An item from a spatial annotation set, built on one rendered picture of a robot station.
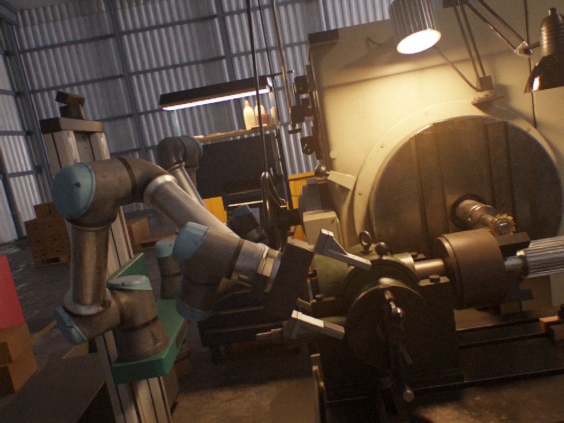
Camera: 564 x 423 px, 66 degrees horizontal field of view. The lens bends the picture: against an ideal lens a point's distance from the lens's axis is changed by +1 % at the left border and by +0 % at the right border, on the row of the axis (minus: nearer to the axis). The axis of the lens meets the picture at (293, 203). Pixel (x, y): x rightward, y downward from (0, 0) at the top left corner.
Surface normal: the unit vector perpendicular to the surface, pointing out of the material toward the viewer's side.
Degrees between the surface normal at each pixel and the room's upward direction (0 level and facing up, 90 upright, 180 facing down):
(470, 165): 90
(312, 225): 90
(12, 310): 90
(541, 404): 0
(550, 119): 90
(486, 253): 51
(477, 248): 43
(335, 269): 39
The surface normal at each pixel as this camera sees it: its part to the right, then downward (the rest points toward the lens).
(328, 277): -0.12, -0.50
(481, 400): -0.17, -0.97
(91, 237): 0.42, 0.55
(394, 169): -0.02, 0.15
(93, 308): 0.58, -0.20
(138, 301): 0.73, -0.06
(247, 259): 0.15, -0.31
